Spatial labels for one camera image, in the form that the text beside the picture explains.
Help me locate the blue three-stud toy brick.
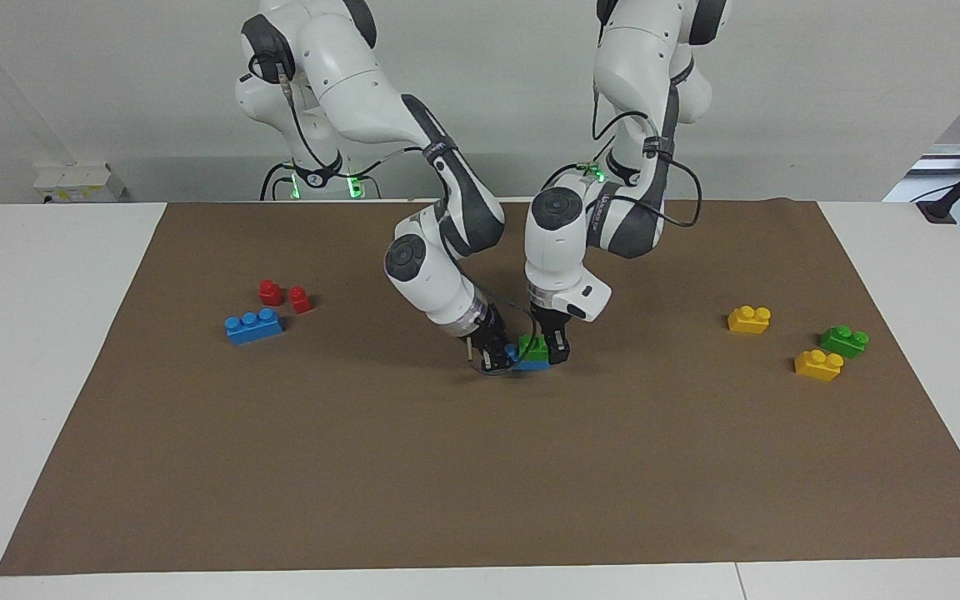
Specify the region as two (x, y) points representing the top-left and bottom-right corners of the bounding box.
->
(503, 343), (551, 373)
(224, 307), (286, 346)

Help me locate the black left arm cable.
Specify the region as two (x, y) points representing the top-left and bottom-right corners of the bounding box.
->
(540, 83), (704, 230)

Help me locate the yellow two-stud toy brick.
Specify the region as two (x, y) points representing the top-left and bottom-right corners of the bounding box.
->
(793, 349), (845, 383)
(727, 305), (773, 335)

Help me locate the brown table mat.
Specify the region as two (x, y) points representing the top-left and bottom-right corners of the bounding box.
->
(0, 198), (960, 578)

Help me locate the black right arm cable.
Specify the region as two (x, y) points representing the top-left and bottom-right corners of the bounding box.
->
(247, 50), (535, 334)

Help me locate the white box with yellow labels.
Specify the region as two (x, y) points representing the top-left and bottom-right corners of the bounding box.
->
(33, 162), (128, 204)

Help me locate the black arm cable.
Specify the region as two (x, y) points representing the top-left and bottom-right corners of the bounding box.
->
(540, 83), (704, 230)
(247, 50), (535, 334)

